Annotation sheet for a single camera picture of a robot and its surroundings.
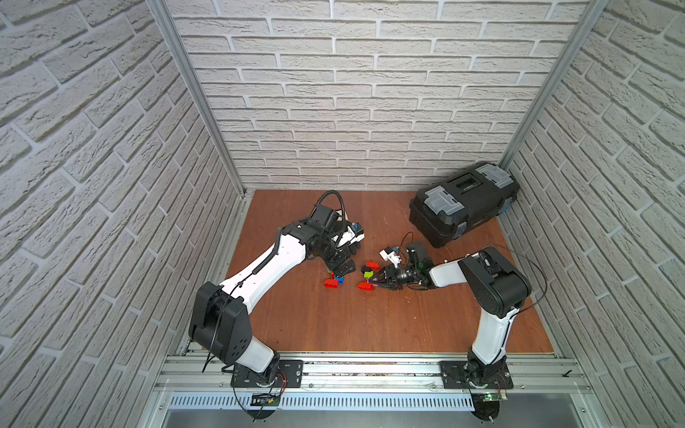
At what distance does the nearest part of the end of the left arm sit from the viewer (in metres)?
0.61

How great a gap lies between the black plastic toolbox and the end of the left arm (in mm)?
398

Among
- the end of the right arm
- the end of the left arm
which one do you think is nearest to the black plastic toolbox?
the end of the right arm

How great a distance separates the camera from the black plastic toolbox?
93cm

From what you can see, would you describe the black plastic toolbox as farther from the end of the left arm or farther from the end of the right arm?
the end of the left arm
